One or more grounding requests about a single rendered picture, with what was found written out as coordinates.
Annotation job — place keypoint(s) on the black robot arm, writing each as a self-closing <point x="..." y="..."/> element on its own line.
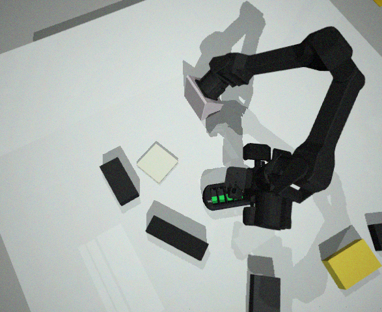
<point x="311" y="165"/>

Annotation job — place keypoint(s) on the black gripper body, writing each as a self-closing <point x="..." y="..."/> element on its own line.
<point x="259" y="153"/>

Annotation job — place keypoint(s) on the yellow rectangular block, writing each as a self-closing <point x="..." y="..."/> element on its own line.
<point x="351" y="264"/>

